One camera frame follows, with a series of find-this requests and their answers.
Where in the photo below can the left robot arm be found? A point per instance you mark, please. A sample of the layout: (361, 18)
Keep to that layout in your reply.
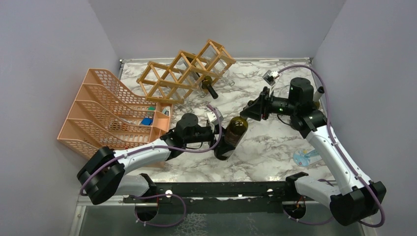
(106, 174)

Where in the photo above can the green wine bottle front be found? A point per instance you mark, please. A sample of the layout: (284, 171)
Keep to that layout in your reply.
(235, 130)

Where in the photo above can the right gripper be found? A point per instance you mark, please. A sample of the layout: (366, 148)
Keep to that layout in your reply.
(261, 105)

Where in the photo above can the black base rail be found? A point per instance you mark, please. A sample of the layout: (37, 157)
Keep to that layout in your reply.
(215, 197)

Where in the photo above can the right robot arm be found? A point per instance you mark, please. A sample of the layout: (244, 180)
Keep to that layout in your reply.
(356, 196)

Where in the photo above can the clear square glass bottle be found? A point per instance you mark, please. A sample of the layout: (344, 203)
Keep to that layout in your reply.
(219, 67)

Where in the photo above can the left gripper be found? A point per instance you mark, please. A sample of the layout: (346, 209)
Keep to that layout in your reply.
(223, 147)

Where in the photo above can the wooden wine rack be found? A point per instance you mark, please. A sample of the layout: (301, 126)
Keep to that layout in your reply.
(170, 83)

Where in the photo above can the blue small object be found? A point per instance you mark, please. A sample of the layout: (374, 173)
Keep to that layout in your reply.
(147, 121)

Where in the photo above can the dark green wine bottle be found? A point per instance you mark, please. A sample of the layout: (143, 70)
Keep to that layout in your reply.
(206, 83)

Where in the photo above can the blue white packaged item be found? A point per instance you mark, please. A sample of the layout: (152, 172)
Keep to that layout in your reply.
(305, 157)

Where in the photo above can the peach desk organizer tray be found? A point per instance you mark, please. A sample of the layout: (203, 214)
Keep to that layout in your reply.
(161, 123)

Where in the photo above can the peach plastic file rack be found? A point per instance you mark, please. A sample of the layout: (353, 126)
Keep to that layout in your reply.
(104, 113)

